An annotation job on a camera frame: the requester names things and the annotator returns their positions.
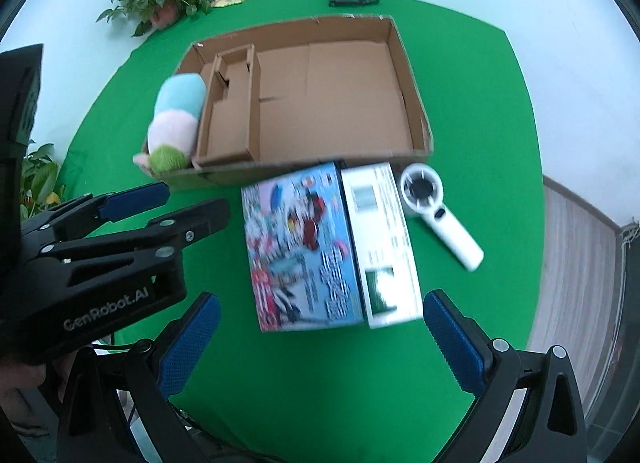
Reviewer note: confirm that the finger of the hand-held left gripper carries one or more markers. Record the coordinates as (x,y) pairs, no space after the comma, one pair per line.
(200,218)
(135,198)

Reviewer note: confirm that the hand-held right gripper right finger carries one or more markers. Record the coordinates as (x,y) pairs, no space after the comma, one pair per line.
(455,343)

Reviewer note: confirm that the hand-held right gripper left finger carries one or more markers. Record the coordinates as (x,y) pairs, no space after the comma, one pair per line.
(190,343)

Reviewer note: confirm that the colourful printed toy box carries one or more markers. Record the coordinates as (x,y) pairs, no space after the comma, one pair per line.
(300,243)

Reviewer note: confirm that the white handheld fan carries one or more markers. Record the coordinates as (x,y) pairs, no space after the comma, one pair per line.
(450,230)

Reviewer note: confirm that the cardboard box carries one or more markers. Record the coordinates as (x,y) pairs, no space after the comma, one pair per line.
(325,103)

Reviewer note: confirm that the person's left hand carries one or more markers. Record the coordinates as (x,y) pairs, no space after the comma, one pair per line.
(20,388)

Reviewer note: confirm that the pastel plush toy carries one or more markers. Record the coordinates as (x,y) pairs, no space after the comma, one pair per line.
(175,113)

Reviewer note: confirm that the leafy plant with yellow leaves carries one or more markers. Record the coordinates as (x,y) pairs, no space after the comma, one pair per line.
(40,178)

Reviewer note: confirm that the round green mat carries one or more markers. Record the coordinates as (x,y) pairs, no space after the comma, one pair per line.
(500,193)

